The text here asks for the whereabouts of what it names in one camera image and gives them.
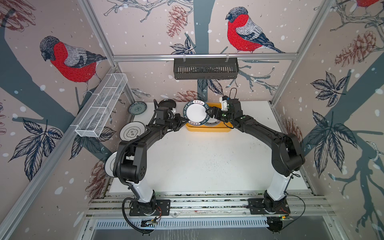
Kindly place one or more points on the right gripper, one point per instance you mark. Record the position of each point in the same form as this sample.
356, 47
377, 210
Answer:
216, 110

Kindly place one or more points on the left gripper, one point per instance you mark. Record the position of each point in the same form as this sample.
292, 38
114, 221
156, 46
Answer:
180, 123

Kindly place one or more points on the green rim plate back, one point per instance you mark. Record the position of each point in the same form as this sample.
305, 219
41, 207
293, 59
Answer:
196, 112

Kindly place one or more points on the green rim plate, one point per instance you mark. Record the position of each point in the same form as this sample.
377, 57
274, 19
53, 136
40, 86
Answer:
212, 122
196, 112

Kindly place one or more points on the green rim plate front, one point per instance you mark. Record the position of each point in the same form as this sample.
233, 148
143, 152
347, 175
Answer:
212, 122

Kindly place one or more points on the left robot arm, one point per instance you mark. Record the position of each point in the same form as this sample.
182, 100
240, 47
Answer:
130, 165

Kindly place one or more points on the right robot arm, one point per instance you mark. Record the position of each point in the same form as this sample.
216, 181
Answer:
287, 155

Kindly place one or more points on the yellow plastic bin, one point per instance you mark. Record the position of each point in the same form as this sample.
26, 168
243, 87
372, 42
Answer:
221, 128

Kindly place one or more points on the small black plate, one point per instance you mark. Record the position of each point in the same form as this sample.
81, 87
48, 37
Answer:
168, 103

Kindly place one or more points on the small teal patterned plate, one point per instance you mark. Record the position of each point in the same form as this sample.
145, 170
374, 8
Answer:
137, 108

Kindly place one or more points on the black hanging basket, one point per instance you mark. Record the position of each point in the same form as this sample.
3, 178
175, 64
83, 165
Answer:
206, 68

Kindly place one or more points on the white plate green motif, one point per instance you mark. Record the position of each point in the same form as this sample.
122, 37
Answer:
131, 131

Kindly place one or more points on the white plate near base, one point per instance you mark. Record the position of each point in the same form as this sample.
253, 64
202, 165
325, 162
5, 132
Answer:
109, 165

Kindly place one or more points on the horizontal aluminium rail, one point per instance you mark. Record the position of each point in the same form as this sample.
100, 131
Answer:
164, 58

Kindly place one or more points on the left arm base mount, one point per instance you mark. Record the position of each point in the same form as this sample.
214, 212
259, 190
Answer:
157, 208

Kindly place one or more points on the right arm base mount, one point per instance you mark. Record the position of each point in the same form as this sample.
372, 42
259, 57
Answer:
259, 206

